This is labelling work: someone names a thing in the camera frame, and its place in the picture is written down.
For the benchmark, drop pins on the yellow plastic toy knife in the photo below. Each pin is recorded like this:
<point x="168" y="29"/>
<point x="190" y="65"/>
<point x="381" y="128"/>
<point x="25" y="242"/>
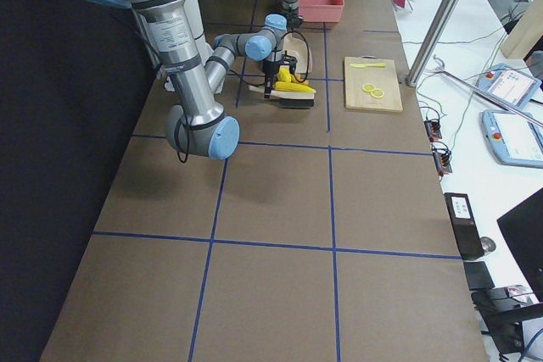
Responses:
<point x="370" y="65"/>

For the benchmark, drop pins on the metal rod with hook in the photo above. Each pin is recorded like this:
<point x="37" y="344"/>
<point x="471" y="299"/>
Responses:
<point x="487" y="97"/>

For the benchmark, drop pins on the near teach pendant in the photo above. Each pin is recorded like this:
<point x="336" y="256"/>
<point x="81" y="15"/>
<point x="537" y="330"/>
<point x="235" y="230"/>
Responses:
<point x="512" y="139"/>

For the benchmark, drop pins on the beige plastic dustpan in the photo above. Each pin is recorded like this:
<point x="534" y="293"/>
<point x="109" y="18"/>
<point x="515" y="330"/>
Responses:
<point x="295" y="43"/>

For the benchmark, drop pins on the near orange terminal block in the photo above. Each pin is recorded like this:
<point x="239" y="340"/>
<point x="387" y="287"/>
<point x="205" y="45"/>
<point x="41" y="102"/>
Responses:
<point x="442" y="160"/>

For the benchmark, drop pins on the far orange terminal block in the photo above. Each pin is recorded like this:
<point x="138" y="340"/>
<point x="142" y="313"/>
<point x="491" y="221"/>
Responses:
<point x="433" y="130"/>

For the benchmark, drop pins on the pink plastic bin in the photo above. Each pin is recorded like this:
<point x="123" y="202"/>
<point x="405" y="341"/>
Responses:
<point x="321" y="11"/>

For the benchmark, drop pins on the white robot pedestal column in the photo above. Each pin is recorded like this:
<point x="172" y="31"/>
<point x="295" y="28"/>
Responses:
<point x="193" y="12"/>

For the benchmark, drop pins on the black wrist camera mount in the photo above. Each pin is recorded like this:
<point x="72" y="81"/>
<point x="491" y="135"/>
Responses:
<point x="289" y="63"/>

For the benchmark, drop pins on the far teach pendant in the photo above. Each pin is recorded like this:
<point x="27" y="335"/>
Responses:
<point x="512" y="86"/>

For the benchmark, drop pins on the near lemon slice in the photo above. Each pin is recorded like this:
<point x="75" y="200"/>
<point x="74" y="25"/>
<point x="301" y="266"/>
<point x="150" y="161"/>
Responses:
<point x="377" y="93"/>

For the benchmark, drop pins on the orange terminal block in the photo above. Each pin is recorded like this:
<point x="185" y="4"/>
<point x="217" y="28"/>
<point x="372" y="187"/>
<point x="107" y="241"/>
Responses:
<point x="433" y="130"/>
<point x="442" y="160"/>

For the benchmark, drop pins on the beige hand brush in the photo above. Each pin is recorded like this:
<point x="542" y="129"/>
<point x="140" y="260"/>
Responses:
<point x="288" y="99"/>

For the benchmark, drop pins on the aluminium frame post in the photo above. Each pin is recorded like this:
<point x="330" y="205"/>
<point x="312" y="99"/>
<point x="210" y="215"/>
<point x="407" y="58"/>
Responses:
<point x="430" y="41"/>

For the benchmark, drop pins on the teach pendant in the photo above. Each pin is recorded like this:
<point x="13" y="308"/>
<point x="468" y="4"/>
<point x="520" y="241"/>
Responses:
<point x="512" y="86"/>
<point x="512" y="139"/>

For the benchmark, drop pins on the black monitor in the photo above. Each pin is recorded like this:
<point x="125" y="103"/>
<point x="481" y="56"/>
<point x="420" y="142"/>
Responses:
<point x="521" y="228"/>

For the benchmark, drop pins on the black box with label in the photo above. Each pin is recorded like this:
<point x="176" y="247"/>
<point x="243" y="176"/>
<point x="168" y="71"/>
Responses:
<point x="463" y="225"/>

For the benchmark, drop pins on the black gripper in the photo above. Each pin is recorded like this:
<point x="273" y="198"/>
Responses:
<point x="293" y="17"/>
<point x="270" y="68"/>

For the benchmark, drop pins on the yellow toy corn cob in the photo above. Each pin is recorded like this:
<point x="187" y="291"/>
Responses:
<point x="293" y="87"/>

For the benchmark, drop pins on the bamboo cutting board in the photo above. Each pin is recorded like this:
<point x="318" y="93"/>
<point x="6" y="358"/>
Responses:
<point x="383" y="78"/>

